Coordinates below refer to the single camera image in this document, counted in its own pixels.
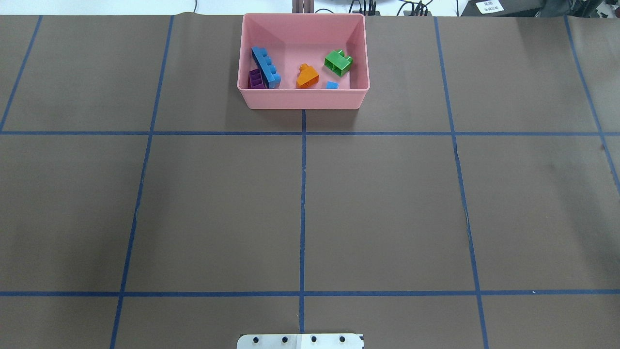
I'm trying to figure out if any small blue toy block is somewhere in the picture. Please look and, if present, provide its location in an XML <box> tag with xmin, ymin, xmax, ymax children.
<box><xmin>325</xmin><ymin>81</ymin><xmax>339</xmax><ymax>89</ymax></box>

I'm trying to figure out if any orange sloped toy block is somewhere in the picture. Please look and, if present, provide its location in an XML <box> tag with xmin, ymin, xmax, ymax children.
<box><xmin>296</xmin><ymin>63</ymin><xmax>319</xmax><ymax>89</ymax></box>

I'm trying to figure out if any long blue toy block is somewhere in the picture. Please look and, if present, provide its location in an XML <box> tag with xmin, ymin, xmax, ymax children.
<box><xmin>251</xmin><ymin>46</ymin><xmax>281</xmax><ymax>89</ymax></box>

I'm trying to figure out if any purple toy block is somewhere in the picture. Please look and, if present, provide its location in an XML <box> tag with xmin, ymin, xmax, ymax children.
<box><xmin>248</xmin><ymin>68</ymin><xmax>268</xmax><ymax>89</ymax></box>

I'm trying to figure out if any green toy block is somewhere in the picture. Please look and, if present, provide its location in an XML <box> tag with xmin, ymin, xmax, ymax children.
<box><xmin>324</xmin><ymin>49</ymin><xmax>354</xmax><ymax>77</ymax></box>

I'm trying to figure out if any pink plastic box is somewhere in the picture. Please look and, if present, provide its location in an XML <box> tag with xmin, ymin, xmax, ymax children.
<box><xmin>237</xmin><ymin>13</ymin><xmax>370</xmax><ymax>109</ymax></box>

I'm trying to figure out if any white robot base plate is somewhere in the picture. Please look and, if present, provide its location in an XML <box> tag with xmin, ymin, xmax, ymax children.
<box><xmin>236</xmin><ymin>333</ymin><xmax>365</xmax><ymax>349</ymax></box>

